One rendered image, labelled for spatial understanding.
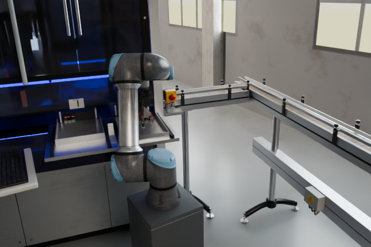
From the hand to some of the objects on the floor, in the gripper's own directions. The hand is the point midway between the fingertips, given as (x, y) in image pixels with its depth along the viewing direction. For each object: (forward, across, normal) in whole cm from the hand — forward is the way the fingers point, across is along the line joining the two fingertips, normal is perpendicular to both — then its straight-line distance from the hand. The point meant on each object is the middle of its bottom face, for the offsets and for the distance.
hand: (141, 119), depth 202 cm
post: (+93, +22, -15) cm, 97 cm away
